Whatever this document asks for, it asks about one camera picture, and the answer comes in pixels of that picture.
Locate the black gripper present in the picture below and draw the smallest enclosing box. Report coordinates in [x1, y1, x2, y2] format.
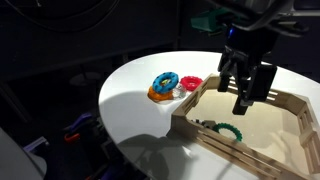
[217, 28, 279, 116]

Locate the dark green ribbed ring toy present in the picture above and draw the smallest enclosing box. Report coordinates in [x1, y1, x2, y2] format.
[212, 122, 244, 142]

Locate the light wooden slatted tray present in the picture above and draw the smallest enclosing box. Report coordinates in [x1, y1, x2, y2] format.
[170, 73, 320, 180]

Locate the grey rounded object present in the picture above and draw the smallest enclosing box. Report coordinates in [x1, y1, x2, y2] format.
[0, 128, 48, 180]

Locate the red ribbed ring toy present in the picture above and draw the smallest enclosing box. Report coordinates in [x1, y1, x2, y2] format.
[179, 75, 204, 92]

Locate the black white striped ring toy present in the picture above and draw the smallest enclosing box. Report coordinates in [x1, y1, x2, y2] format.
[192, 118, 217, 129]

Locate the clear ring with coloured beads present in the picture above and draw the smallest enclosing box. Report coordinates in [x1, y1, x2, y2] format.
[171, 83, 188, 100]

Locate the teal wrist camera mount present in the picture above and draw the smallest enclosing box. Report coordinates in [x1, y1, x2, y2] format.
[190, 8, 231, 33]

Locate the blue dotted ring toy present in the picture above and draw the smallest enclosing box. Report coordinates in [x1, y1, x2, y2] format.
[152, 71, 181, 93]

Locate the orange ribbed ring toy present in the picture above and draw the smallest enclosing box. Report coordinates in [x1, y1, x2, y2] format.
[147, 85, 175, 103]

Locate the purple handled tool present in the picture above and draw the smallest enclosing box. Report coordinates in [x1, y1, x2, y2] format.
[66, 112, 94, 133]

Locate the thin dark hanging cable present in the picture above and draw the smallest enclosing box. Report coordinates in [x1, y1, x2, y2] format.
[6, 0, 121, 33]

